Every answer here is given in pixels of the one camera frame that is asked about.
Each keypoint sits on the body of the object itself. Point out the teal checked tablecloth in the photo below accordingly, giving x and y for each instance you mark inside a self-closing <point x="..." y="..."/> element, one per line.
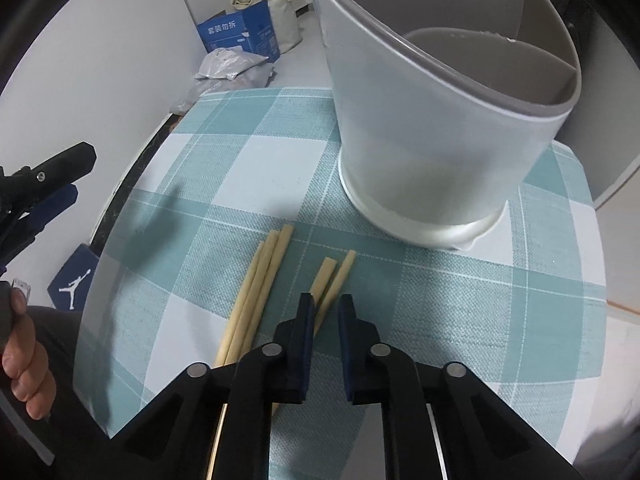
<point x="450" y="310"/>

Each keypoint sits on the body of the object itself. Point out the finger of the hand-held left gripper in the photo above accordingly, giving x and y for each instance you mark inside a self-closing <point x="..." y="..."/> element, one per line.
<point x="65" y="162"/>
<point x="57" y="201"/>

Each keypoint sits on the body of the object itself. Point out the blue cardboard box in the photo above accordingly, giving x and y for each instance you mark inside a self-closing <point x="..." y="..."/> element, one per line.
<point x="235" y="30"/>

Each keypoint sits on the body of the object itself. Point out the clear plastic bag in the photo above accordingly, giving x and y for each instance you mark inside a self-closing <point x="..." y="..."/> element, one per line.
<point x="200" y="92"/>

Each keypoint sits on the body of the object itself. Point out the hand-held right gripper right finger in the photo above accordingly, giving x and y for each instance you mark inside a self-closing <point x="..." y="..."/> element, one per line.
<point x="346" y="340"/>

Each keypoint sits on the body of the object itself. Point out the white oval utensil holder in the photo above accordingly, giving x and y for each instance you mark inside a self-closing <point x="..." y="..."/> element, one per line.
<point x="425" y="160"/>

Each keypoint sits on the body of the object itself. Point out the person's left hand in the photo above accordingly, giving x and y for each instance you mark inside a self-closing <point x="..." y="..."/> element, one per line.
<point x="25" y="360"/>

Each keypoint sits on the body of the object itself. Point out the white sack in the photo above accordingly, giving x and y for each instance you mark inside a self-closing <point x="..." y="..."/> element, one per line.
<point x="287" y="25"/>

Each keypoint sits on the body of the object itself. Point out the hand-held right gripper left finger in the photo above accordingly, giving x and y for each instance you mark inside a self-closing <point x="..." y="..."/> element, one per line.
<point x="309" y="320"/>

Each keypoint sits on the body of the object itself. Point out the navy slide sandal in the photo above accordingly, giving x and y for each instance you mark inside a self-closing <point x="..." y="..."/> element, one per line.
<point x="75" y="280"/>

